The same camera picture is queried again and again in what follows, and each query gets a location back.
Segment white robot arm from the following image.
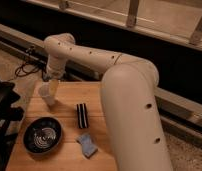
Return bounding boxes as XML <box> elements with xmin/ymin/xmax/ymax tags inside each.
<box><xmin>44</xmin><ymin>33</ymin><xmax>174</xmax><ymax>171</ymax></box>

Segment black white striped block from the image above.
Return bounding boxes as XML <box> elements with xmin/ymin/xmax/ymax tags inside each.
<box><xmin>77</xmin><ymin>103</ymin><xmax>89</xmax><ymax>129</ymax></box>

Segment dark patterned bowl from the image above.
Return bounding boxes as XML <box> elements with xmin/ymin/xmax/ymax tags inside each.
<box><xmin>23</xmin><ymin>117</ymin><xmax>62</xmax><ymax>154</ymax></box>

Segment wooden table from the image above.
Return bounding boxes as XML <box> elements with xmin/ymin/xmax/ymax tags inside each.
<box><xmin>6</xmin><ymin>82</ymin><xmax>117</xmax><ymax>171</ymax></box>

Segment black chair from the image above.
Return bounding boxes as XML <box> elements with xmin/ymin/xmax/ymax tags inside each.
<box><xmin>0</xmin><ymin>81</ymin><xmax>24</xmax><ymax>171</ymax></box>

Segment black cable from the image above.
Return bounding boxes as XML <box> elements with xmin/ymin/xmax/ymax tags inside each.
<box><xmin>8</xmin><ymin>46</ymin><xmax>48</xmax><ymax>81</ymax></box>

